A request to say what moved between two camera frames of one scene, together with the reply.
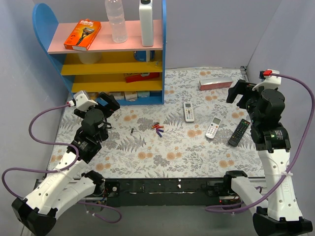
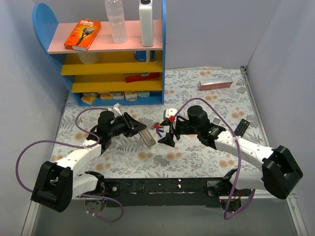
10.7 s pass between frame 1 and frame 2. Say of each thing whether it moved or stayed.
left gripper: moved
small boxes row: stayed
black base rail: stayed
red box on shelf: stayed
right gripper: moved
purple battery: stayed
